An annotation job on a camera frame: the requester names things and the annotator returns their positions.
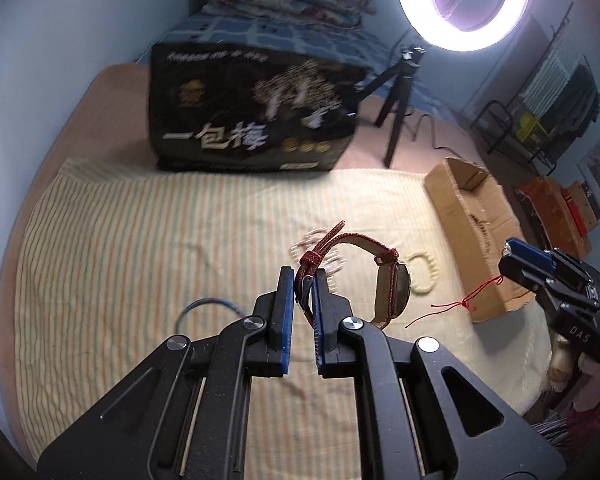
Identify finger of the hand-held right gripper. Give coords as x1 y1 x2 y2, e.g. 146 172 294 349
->
498 256 548 295
504 237 561 272

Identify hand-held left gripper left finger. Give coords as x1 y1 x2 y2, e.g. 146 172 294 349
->
37 266 301 480

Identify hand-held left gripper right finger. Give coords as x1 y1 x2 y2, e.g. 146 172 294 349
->
310 269 567 480

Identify red string bracelet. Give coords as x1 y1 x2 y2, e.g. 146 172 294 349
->
405 242 514 329

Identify brown cardboard box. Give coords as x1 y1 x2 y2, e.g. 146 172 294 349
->
423 156 539 324

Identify red strap wristwatch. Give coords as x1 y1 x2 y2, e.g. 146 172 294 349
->
299 220 412 332

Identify person's right forearm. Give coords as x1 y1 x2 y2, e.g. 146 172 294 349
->
565 360 600 461

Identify person's right hand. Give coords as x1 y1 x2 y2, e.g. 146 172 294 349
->
545 331 598 395

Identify red and brown box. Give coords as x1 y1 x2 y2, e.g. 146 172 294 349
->
517 176 600 257

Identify yellow plastic stool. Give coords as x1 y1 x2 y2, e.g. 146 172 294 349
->
517 112 549 144

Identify black metal chair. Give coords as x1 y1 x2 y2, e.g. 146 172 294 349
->
472 101 557 172

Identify dark hanging clothes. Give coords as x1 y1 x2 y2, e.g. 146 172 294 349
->
544 64 600 162

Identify striped yellow cloth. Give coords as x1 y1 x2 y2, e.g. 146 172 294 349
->
15 157 557 463

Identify black mini tripod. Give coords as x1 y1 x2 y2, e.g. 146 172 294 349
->
352 46 429 169

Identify black printed carton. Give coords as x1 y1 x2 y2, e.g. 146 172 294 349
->
147 40 369 174

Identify brown bead bracelet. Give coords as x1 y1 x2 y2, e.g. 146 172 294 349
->
470 213 497 262

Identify white pearl bracelet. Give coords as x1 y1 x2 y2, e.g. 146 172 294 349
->
286 226 349 292

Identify cream bead bracelet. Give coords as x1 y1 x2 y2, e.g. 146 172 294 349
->
405 253 444 297

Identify blue ring bangle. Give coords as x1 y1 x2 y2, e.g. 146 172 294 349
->
175 298 247 337

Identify black cable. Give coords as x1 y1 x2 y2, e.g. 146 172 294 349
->
409 112 482 162

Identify white ring light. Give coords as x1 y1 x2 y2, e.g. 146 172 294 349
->
393 0 532 53

